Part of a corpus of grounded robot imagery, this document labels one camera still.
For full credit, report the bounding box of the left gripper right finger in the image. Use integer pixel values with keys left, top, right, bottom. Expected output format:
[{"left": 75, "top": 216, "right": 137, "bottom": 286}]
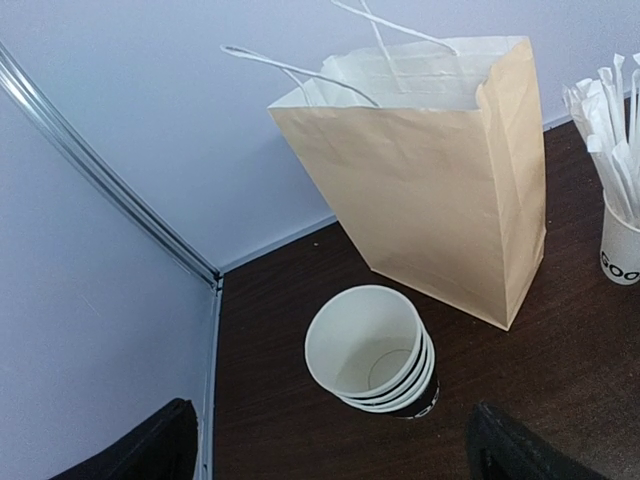
[{"left": 466, "top": 402, "right": 604, "bottom": 479}]

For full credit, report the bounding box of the white cup holding straws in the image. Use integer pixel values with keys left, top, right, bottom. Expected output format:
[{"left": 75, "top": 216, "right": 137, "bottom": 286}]
[{"left": 599, "top": 192, "right": 640, "bottom": 286}]

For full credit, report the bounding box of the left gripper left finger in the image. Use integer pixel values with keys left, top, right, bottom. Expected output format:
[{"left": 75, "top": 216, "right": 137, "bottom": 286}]
[{"left": 56, "top": 398, "right": 198, "bottom": 480}]

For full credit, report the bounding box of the wrapped straws bundle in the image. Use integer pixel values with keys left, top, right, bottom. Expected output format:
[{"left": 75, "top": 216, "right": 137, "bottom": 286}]
[{"left": 562, "top": 53, "right": 639, "bottom": 228}]

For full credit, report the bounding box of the stack of paper cups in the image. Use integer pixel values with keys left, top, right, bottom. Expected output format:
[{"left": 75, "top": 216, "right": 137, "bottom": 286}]
[{"left": 304, "top": 285, "right": 440, "bottom": 419}]

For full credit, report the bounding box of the left corner metal post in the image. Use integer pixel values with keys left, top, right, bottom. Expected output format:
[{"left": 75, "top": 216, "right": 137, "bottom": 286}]
[{"left": 1, "top": 52, "right": 221, "bottom": 479}]

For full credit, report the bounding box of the brown paper bag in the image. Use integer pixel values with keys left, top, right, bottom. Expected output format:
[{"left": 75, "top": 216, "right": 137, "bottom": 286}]
[{"left": 219, "top": 0, "right": 547, "bottom": 331}]

